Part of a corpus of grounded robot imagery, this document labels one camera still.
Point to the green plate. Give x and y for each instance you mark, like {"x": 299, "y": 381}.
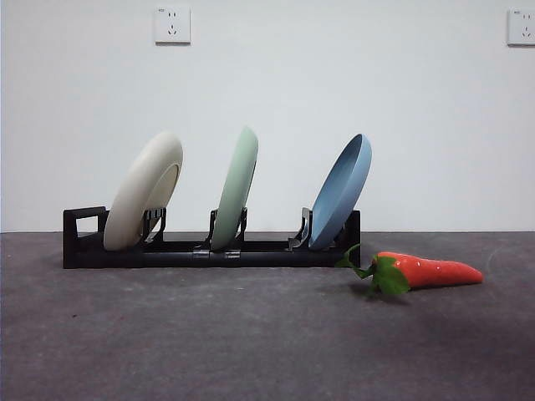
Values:
{"x": 236, "y": 188}

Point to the orange carrot with green leaves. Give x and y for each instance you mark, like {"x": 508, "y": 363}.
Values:
{"x": 439, "y": 271}

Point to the blue plate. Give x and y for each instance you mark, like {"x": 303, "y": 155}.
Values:
{"x": 338, "y": 200}

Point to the cream plate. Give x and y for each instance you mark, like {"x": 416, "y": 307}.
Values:
{"x": 138, "y": 188}

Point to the black plate rack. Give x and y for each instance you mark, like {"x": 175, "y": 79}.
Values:
{"x": 125, "y": 259}

